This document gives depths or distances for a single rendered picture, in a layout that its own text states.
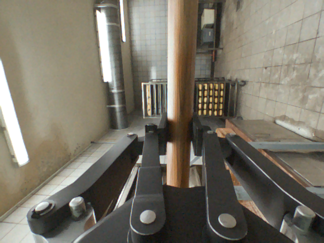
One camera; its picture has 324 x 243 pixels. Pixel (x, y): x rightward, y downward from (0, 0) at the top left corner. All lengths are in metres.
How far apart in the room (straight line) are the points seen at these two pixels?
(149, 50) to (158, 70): 0.64
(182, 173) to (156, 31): 5.22
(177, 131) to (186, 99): 0.04
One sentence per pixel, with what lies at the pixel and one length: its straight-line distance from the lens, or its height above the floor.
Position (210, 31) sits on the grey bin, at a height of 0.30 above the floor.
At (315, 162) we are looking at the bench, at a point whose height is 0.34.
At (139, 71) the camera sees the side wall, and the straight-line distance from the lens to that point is 5.30.
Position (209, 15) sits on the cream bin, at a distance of 4.78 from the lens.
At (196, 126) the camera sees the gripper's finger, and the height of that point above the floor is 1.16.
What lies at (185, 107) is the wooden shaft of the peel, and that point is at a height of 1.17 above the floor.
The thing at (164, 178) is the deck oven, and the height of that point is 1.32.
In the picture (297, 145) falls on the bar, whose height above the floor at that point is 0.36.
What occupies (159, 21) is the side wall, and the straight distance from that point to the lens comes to 5.42.
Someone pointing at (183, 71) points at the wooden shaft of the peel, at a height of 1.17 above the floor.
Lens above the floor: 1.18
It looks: 5 degrees up
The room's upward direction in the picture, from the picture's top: 90 degrees counter-clockwise
